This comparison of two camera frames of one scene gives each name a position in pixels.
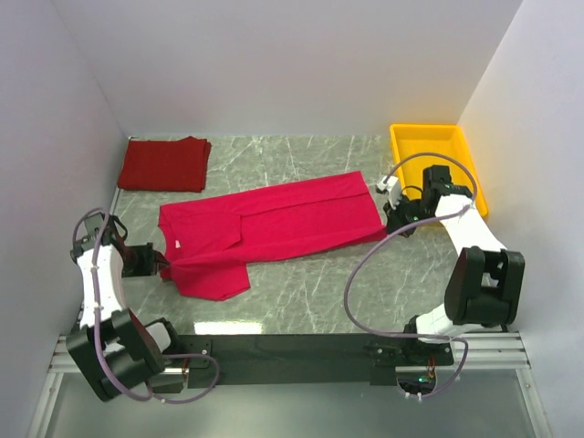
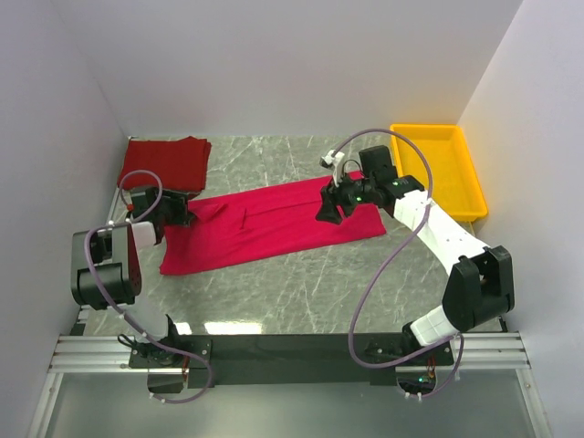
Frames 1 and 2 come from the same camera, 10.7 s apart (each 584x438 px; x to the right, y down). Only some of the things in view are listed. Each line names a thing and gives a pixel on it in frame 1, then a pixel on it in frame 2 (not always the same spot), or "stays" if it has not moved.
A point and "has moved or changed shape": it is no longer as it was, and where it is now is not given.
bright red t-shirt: (208, 243) has moved or changed shape
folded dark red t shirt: (175, 166) stays
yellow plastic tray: (446, 140) stays
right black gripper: (394, 217) to (329, 194)
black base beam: (357, 359) stays
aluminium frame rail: (486, 350) stays
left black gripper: (152, 261) to (180, 201)
